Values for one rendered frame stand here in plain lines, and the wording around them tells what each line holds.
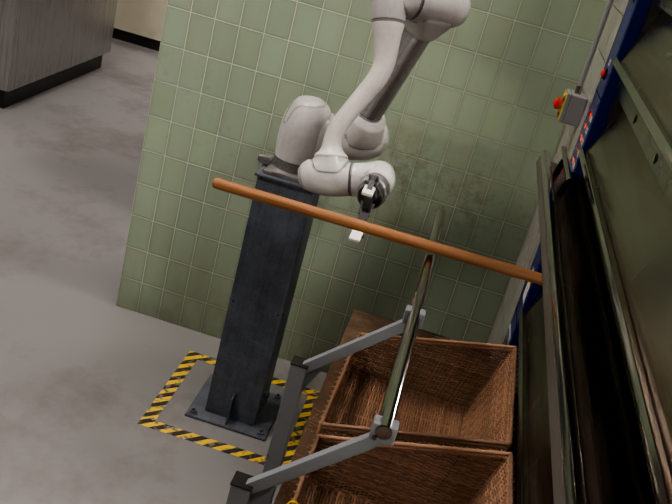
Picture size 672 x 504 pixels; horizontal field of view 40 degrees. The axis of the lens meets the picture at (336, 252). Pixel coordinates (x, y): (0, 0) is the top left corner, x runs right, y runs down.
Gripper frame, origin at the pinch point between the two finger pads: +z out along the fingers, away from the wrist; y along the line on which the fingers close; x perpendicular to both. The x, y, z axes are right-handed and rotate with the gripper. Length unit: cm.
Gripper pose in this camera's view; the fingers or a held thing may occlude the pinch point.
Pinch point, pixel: (360, 216)
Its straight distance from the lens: 244.9
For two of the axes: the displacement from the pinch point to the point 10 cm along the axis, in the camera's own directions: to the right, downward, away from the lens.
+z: -1.8, 3.7, -9.1
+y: -2.4, 8.8, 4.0
